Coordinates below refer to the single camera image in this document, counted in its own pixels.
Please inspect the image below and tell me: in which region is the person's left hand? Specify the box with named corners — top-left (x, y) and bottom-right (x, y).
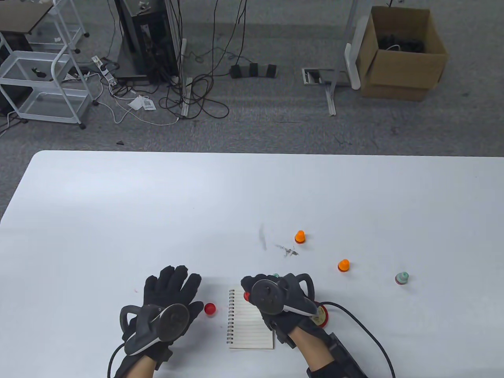
top-left (118, 265), bottom-right (205, 371)

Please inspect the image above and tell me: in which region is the person's right hand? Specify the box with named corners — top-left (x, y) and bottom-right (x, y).
top-left (241, 273), bottom-right (331, 349)

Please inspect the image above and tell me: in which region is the spiral lined notebook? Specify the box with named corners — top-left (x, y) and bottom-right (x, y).
top-left (226, 286), bottom-right (275, 350)

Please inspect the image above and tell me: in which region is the red yellow-labelled ink pad lid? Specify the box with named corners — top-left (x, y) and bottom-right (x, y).
top-left (313, 302), bottom-right (330, 327)

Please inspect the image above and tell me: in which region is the person's right forearm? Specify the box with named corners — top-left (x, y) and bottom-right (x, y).
top-left (289, 325), bottom-right (369, 378)

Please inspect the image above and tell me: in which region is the person's left forearm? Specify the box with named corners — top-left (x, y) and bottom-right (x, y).
top-left (114, 350), bottom-right (166, 378)

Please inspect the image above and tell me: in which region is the black grey handheld controller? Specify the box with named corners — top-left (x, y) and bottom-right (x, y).
top-left (119, 303), bottom-right (191, 356)
top-left (250, 273), bottom-right (322, 320)

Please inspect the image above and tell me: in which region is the white paper tag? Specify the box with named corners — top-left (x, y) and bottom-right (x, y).
top-left (128, 94), bottom-right (156, 112)

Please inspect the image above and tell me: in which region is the grey metal table leg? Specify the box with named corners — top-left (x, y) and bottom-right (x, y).
top-left (325, 0), bottom-right (361, 117)

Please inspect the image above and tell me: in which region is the metal floor outlet box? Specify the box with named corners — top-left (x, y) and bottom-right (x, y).
top-left (302, 68), bottom-right (351, 87)

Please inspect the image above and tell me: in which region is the white power strip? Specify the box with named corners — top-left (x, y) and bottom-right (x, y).
top-left (92, 56), bottom-right (118, 86)

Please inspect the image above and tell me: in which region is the white plastic bar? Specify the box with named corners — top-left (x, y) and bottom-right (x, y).
top-left (345, 16), bottom-right (369, 91)

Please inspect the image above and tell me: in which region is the black computer cabinet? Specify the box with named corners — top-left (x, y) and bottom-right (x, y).
top-left (113, 0), bottom-right (182, 84)

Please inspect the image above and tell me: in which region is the brown cardboard box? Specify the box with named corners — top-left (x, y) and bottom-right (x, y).
top-left (356, 6), bottom-right (449, 102)

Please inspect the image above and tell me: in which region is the brown wooden side table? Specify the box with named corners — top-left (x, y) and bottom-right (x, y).
top-left (0, 2), bottom-right (54, 36)

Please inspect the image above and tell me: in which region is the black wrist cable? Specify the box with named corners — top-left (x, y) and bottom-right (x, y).
top-left (321, 301), bottom-right (396, 378)
top-left (107, 343), bottom-right (126, 378)

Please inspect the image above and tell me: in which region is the black wrist camera strap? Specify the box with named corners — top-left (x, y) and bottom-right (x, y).
top-left (307, 333), bottom-right (369, 378)

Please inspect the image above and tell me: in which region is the white cable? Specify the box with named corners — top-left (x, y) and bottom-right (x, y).
top-left (94, 73), bottom-right (182, 127)

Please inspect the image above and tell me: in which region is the tangle of black cables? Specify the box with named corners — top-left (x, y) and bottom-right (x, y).
top-left (159, 0), bottom-right (252, 120)

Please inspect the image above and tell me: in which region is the aluminium floor rail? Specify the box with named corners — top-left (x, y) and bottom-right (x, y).
top-left (180, 77), bottom-right (193, 119)

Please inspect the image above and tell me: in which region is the black foot pedal switch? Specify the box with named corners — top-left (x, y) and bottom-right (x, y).
top-left (230, 63), bottom-right (278, 79)

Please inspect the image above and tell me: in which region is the white wire cart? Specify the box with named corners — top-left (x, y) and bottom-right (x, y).
top-left (0, 0), bottom-right (99, 130)

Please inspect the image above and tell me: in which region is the bundle of black cords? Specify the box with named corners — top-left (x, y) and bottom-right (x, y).
top-left (378, 35), bottom-right (426, 54)

